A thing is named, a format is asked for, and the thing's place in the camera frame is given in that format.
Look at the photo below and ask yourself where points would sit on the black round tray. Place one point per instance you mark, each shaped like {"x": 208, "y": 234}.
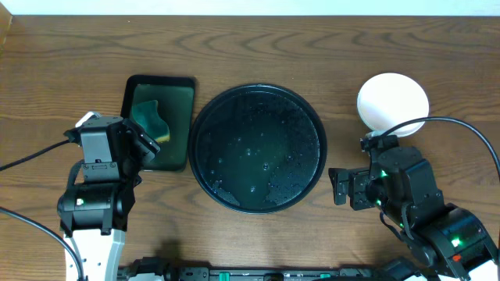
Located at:
{"x": 257, "y": 148}

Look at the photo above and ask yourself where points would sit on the black rectangular tray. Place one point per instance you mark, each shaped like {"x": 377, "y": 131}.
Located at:
{"x": 176, "y": 100}

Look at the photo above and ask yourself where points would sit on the green yellow sponge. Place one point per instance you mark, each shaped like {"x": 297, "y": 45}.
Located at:
{"x": 146, "y": 115}

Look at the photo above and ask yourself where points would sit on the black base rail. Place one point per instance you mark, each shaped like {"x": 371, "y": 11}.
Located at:
{"x": 162, "y": 270}

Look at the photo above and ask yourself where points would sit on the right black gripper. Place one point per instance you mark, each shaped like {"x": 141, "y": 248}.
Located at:
{"x": 348, "y": 187}

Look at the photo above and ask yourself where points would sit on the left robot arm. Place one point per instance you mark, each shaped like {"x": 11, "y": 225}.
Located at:
{"x": 99, "y": 194}

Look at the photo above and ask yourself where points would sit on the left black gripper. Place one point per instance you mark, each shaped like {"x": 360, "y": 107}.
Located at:
{"x": 144, "y": 142}

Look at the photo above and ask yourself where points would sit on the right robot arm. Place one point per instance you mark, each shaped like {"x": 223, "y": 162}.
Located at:
{"x": 444, "y": 237}

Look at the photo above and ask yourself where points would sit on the white plate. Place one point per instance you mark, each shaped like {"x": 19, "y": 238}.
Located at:
{"x": 389, "y": 99}

